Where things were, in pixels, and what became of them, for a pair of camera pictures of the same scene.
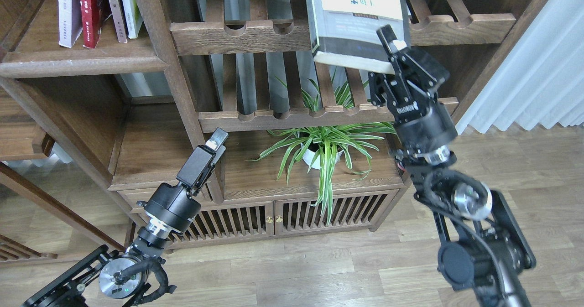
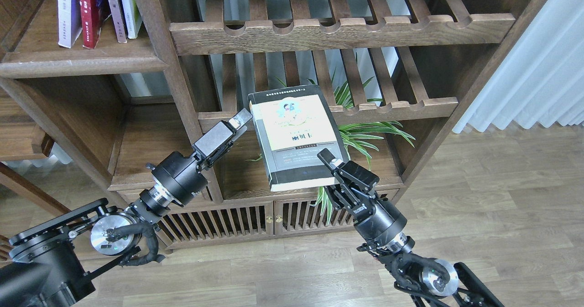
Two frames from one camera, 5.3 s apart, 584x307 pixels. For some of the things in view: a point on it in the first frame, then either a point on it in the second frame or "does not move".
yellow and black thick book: [344, 14] → [293, 125]
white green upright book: [132, 16] does not move
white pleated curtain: [541, 80] does not move
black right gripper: [422, 125] → [373, 217]
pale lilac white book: [70, 23] does not move
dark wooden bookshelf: [106, 84] does not move
